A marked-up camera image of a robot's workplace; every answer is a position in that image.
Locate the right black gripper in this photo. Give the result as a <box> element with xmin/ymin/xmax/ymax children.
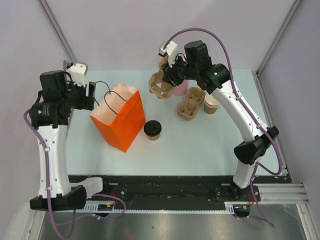
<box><xmin>161</xmin><ymin>52</ymin><xmax>199</xmax><ymax>88</ymax></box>

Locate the orange paper bag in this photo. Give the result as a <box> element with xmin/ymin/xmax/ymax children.
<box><xmin>90</xmin><ymin>83</ymin><xmax>146</xmax><ymax>153</ymax></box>

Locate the brown pulp cup carrier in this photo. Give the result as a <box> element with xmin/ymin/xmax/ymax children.
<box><xmin>177</xmin><ymin>87</ymin><xmax>206</xmax><ymax>120</ymax></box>
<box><xmin>148</xmin><ymin>56</ymin><xmax>174</xmax><ymax>100</ymax></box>

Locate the black plastic cup lid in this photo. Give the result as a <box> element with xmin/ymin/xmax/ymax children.
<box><xmin>143</xmin><ymin>120</ymin><xmax>162</xmax><ymax>136</ymax></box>

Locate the brown paper coffee cup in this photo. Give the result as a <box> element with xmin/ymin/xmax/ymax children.
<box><xmin>147</xmin><ymin>133</ymin><xmax>161</xmax><ymax>141</ymax></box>

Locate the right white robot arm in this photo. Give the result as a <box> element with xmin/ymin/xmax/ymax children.
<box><xmin>158</xmin><ymin>40</ymin><xmax>279</xmax><ymax>201</ymax></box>

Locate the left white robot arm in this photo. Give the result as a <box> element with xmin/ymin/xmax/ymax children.
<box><xmin>29</xmin><ymin>69</ymin><xmax>111</xmax><ymax>212</ymax></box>

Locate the pink straw holder cup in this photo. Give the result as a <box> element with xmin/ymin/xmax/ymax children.
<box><xmin>172</xmin><ymin>80</ymin><xmax>189</xmax><ymax>97</ymax></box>

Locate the stack of brown paper cups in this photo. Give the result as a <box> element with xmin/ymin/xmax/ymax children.
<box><xmin>203</xmin><ymin>94</ymin><xmax>220</xmax><ymax>115</ymax></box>

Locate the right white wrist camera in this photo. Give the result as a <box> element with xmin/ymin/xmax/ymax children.
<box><xmin>158</xmin><ymin>41</ymin><xmax>179</xmax><ymax>68</ymax></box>

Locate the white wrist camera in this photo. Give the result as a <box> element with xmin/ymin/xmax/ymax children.
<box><xmin>66</xmin><ymin>62</ymin><xmax>88</xmax><ymax>87</ymax></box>
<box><xmin>158</xmin><ymin>41</ymin><xmax>179</xmax><ymax>68</ymax></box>

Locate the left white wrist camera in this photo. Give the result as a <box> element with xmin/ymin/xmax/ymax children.
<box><xmin>66</xmin><ymin>62</ymin><xmax>88</xmax><ymax>87</ymax></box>

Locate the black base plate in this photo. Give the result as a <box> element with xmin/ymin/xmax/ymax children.
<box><xmin>67</xmin><ymin>174</ymin><xmax>292</xmax><ymax>203</ymax></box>

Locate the white cable duct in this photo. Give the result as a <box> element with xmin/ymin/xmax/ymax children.
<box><xmin>81</xmin><ymin>199</ymin><xmax>234</xmax><ymax>214</ymax></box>

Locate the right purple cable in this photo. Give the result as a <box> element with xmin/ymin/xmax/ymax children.
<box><xmin>162</xmin><ymin>27</ymin><xmax>287</xmax><ymax>228</ymax></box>

